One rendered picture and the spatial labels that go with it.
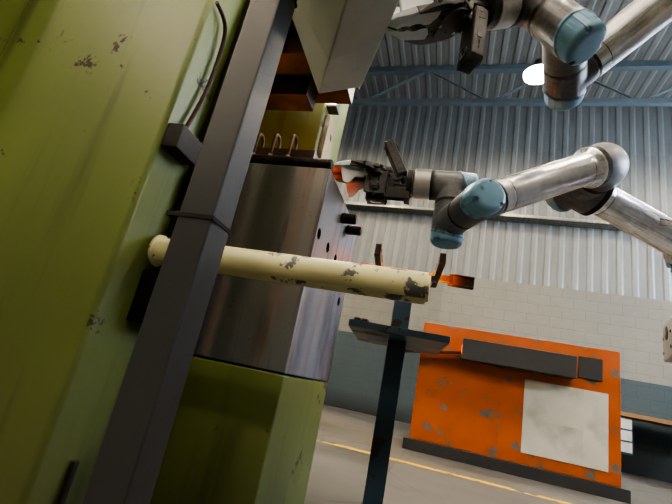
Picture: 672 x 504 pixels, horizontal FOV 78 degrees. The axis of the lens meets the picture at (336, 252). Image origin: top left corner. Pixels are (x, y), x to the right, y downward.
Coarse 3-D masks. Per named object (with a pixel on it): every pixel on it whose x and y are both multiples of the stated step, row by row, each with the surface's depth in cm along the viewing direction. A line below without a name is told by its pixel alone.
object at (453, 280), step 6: (372, 264) 162; (444, 276) 157; (450, 276) 156; (456, 276) 157; (462, 276) 156; (468, 276) 156; (444, 282) 158; (450, 282) 155; (456, 282) 157; (462, 282) 156; (468, 282) 156; (468, 288) 156
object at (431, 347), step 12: (348, 324) 125; (360, 324) 124; (372, 324) 124; (360, 336) 147; (372, 336) 140; (384, 336) 134; (396, 336) 128; (408, 336) 123; (420, 336) 121; (432, 336) 121; (444, 336) 120; (408, 348) 153; (420, 348) 146; (432, 348) 139
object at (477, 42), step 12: (480, 12) 70; (468, 24) 71; (480, 24) 69; (468, 36) 69; (480, 36) 68; (468, 48) 68; (480, 48) 67; (468, 60) 68; (480, 60) 67; (468, 72) 70
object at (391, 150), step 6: (390, 144) 106; (396, 144) 107; (384, 150) 108; (390, 150) 106; (396, 150) 106; (390, 156) 105; (396, 156) 105; (390, 162) 109; (396, 162) 104; (402, 162) 104; (396, 168) 104; (402, 168) 103; (396, 174) 105; (402, 174) 103
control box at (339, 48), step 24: (312, 0) 61; (336, 0) 54; (360, 0) 52; (384, 0) 53; (312, 24) 64; (336, 24) 56; (360, 24) 56; (384, 24) 58; (312, 48) 66; (336, 48) 59; (360, 48) 61; (312, 72) 69; (336, 72) 65; (360, 72) 67
